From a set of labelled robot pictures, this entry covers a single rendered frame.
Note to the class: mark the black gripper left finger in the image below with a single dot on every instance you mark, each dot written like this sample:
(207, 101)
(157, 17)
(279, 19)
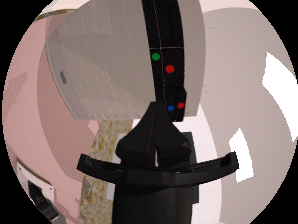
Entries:
(137, 149)

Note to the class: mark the grey rectangular frame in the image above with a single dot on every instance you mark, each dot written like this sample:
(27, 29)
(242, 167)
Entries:
(100, 61)

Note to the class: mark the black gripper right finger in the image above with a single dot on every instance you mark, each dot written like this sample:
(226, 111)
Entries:
(172, 147)

